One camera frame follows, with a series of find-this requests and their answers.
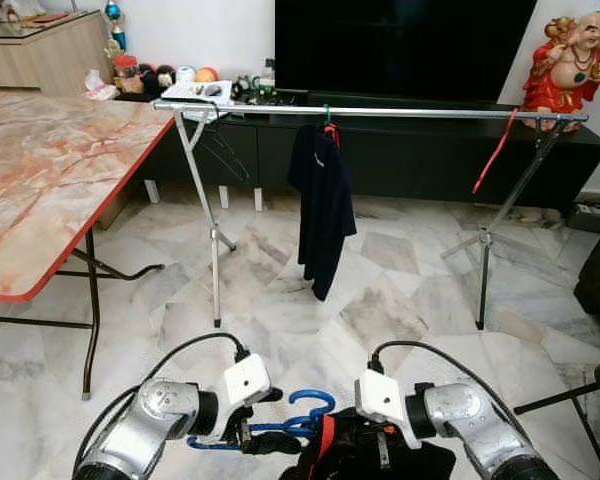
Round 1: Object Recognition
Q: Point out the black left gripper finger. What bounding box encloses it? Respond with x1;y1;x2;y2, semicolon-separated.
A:
242;434;303;457

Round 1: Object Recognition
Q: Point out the blue plastic hanger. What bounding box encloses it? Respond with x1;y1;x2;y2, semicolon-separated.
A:
187;390;338;453

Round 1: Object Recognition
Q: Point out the red plastic hanger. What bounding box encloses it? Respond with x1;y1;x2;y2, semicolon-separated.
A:
472;108;521;196

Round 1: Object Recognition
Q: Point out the navy blue polo shirt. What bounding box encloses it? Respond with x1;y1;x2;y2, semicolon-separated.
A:
286;122;359;303

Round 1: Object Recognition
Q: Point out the black tv console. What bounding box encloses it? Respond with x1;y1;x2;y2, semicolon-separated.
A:
130;90;600;206

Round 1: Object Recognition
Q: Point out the grey extension socket box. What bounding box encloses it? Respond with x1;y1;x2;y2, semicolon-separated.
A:
565;200;600;233

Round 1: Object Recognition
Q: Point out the silver clothes rack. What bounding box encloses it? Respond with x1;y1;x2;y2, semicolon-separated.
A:
152;97;589;331

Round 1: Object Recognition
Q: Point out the stack of white papers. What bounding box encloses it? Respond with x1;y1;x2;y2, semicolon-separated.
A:
163;80;236;109

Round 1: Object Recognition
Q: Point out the pink tissue box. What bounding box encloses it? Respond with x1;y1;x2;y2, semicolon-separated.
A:
85;68;121;101

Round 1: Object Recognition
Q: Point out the red lidded jar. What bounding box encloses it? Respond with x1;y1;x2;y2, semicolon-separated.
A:
113;53;144;96

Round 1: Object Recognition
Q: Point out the black television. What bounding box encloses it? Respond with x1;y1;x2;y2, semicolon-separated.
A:
274;0;538;104

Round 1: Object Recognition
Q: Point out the red laughing Buddha statue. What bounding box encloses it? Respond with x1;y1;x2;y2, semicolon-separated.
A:
523;10;600;119

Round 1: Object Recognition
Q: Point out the light wooden cabinet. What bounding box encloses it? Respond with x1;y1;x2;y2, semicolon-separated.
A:
0;10;116;98

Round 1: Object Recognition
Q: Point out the gold blue trophy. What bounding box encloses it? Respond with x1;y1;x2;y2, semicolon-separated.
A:
102;0;129;53

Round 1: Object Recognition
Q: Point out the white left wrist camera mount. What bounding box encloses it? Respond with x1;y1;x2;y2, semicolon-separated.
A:
202;352;273;441

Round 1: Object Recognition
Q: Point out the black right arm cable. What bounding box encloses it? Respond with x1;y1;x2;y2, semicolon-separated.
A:
368;340;526;441

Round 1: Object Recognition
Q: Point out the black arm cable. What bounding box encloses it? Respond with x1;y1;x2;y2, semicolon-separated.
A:
75;332;251;471
368;340;526;441

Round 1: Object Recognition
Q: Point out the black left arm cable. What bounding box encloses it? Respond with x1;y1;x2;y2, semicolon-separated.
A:
75;332;251;471

